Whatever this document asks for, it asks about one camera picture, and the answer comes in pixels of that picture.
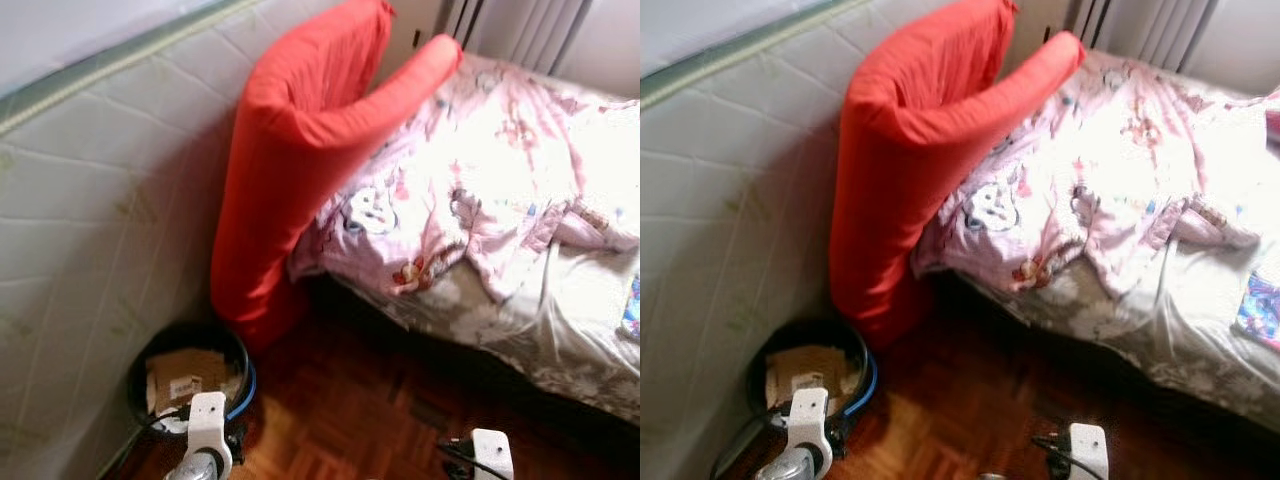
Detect colourful comic book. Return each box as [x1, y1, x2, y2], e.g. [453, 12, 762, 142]
[620, 275, 641, 341]
[1235, 270, 1280, 351]

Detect pink cartoon quilt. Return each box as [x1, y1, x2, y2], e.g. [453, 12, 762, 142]
[910, 50, 1276, 296]
[288, 50, 641, 301]

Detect blue plastic hoop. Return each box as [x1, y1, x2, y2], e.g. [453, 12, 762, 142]
[225, 360, 258, 421]
[845, 350, 881, 419]

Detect brown cardboard piece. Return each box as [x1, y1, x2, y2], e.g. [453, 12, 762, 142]
[765, 345, 863, 409]
[145, 348, 241, 416]

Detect black waste bin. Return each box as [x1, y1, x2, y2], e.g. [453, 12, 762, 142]
[745, 318, 881, 431]
[127, 322, 256, 436]

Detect bed with beige sheet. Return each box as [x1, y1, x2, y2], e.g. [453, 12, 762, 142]
[930, 50, 1280, 436]
[300, 50, 641, 426]

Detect white quilted upright mattress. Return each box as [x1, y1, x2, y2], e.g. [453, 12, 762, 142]
[0, 0, 263, 480]
[640, 0, 871, 480]

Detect red folded mattress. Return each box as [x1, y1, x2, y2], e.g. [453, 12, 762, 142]
[210, 0, 464, 353]
[828, 0, 1086, 351]

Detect white radiator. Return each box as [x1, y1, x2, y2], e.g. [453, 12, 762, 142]
[440, 0, 591, 76]
[1065, 0, 1216, 71]

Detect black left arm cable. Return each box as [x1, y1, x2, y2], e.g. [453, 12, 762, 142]
[100, 408, 191, 480]
[712, 405, 791, 480]

